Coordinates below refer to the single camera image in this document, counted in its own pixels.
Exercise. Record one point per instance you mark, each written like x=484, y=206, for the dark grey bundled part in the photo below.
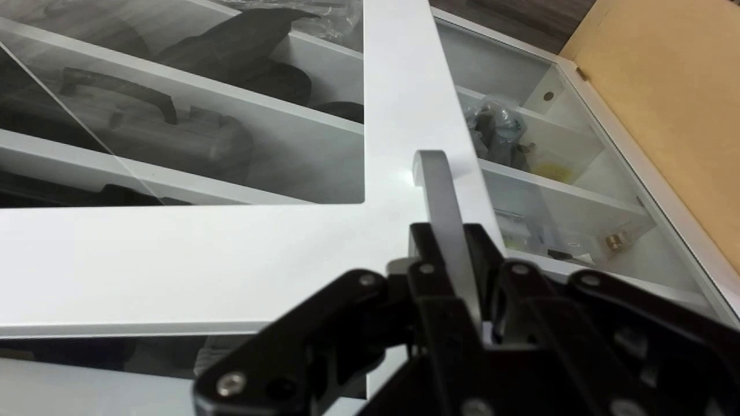
x=501, y=136

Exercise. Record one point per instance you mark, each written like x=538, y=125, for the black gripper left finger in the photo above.
x=324, y=354

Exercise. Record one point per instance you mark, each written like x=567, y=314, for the light wooden shelf unit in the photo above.
x=671, y=94

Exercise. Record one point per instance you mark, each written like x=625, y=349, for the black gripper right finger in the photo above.
x=616, y=354

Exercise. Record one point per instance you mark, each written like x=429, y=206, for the white shelf cabinet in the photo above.
x=616, y=220

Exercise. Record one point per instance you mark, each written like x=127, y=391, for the black curved item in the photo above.
x=238, y=47

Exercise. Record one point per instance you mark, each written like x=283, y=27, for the small brass latch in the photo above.
x=614, y=242

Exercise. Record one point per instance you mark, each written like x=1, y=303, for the white glass cabinet door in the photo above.
x=232, y=263

